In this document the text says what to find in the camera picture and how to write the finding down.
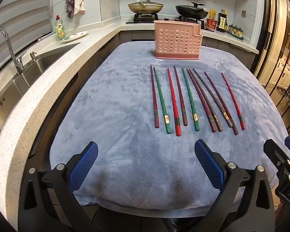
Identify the set of small seasoning jars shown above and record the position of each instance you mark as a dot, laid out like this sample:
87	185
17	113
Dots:
235	32

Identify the chrome kitchen faucet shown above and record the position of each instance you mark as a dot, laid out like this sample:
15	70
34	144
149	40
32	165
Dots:
11	48

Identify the window blind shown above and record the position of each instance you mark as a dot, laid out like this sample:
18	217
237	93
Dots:
26	12

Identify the red seasoning package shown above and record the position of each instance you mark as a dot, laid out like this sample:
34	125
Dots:
211	24

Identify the patterned white plate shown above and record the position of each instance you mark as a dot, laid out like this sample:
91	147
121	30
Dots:
75	37

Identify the chrome sink soap pump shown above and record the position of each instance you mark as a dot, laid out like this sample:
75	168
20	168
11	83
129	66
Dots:
33	57

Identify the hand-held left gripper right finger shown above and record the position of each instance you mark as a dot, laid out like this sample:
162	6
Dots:
207	164

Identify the black pan with lid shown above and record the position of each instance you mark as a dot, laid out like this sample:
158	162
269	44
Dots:
192	11

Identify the beige wok with glass lid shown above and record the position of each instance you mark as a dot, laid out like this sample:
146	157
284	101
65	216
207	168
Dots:
146	6

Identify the pink perforated utensil basket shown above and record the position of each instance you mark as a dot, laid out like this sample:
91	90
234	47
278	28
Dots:
176	41

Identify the bronze wall socket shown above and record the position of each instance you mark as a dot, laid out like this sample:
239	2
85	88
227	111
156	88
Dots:
243	13

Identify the blue fleece towel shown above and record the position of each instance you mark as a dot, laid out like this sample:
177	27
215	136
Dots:
125	149

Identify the green dish soap bottle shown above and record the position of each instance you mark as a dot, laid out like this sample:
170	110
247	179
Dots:
60	30

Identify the red chopstick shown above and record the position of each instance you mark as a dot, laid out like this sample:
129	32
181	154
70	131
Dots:
173	101

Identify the purple hanging cloth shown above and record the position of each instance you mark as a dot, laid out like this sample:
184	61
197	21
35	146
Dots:
70	3

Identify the row of mixed colour chopsticks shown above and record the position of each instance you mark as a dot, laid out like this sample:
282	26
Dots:
162	101

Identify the glass sliding door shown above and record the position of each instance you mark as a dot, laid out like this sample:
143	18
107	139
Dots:
280	53

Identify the dark sauce bottle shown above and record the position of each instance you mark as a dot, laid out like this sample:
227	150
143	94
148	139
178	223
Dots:
221	23

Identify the stainless steel sink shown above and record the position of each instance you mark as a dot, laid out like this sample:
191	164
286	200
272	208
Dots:
19	87

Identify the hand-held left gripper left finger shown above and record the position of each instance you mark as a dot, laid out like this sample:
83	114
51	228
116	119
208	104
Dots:
87	160

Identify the black gas stove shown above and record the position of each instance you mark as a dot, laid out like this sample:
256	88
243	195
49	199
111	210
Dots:
145	18

